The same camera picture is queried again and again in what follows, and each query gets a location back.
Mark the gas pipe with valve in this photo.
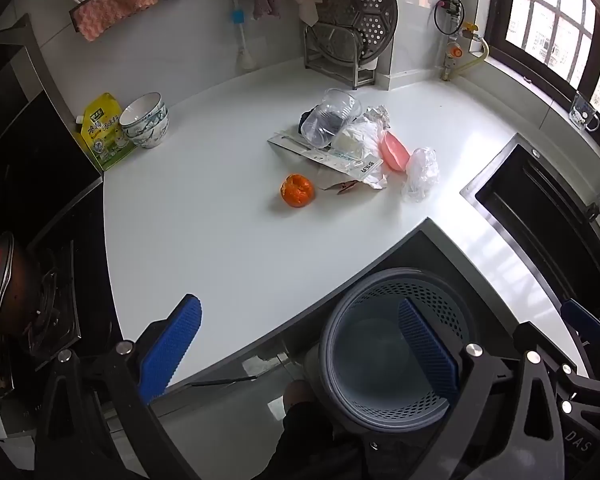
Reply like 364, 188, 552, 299
434, 0, 491, 83

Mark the pink sponge cloth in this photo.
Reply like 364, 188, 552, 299
70, 0, 159, 43

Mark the glass mug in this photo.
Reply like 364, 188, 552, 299
569, 91, 600, 133

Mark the yellow green refill pouch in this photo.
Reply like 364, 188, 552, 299
75, 92, 136, 171

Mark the clear plastic blister pack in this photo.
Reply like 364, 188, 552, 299
267, 130, 385, 183

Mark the dark framed window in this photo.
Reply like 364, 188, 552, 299
485, 0, 600, 126

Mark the cooking pot with lid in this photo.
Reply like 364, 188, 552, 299
0, 227, 45, 337

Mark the crumpled snack wrapper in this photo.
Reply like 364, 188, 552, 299
322, 179, 361, 195

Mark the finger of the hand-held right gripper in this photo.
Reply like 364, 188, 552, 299
511, 321, 583, 378
560, 299, 600, 386

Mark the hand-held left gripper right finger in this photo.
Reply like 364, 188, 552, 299
360, 298, 572, 480

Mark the white tissue paper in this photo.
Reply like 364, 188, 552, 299
330, 110, 393, 191

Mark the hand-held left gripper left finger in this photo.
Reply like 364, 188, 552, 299
35, 294, 203, 480

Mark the metal dish rack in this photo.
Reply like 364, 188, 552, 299
302, 22, 381, 91

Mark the perforated metal steamer tray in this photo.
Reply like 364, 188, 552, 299
302, 0, 398, 63

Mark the grey perforated plastic basket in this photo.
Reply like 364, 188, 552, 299
302, 267, 481, 433

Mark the clear plastic cup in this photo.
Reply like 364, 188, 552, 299
300, 88, 362, 149

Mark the black range hood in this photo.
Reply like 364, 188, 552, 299
0, 15, 104, 241

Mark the pink plastic dish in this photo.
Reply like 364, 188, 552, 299
379, 130, 411, 172

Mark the orange peel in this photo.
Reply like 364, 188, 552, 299
280, 173, 315, 208

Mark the black gas stove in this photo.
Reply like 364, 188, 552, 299
0, 239, 83, 376

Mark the white bottle brush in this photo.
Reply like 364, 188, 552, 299
227, 0, 256, 72

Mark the clear crumpled plastic bag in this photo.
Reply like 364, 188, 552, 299
401, 146, 440, 203

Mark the steel kitchen sink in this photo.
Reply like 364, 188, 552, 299
460, 134, 600, 306

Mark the person's leg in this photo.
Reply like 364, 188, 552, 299
270, 380, 363, 480

